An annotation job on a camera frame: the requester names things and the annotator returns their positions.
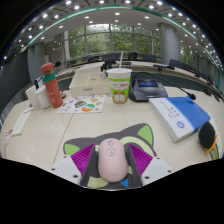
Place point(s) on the white lidded mug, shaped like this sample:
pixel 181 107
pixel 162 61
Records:
pixel 44 98

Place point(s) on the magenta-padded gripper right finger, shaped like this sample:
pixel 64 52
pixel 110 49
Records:
pixel 156 168

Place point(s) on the dark conference microphone unit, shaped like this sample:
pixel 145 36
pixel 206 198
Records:
pixel 146 91

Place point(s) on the cream booklet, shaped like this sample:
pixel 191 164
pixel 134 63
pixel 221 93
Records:
pixel 22 120

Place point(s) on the pink computer mouse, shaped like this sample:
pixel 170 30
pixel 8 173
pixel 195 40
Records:
pixel 112 161

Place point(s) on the blue white book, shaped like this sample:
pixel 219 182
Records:
pixel 183 115

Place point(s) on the cat-shaped grey green mouse pad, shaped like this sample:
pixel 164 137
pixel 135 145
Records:
pixel 141 135

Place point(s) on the colourful sticker sheet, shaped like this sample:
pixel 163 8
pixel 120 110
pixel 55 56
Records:
pixel 81 105

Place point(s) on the ceiling lights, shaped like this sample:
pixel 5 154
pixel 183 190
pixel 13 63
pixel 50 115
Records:
pixel 116 14

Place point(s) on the red drink bottle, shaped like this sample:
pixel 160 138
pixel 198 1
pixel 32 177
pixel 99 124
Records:
pixel 53 91

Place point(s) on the white cardboard box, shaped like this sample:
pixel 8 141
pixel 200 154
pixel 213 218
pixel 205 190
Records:
pixel 87 87

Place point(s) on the dark office chairs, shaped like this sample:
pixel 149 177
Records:
pixel 148 57

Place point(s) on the green white cup with straw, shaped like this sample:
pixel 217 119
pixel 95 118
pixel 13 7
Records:
pixel 119 88

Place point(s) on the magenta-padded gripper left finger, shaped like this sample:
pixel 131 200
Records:
pixel 66 168

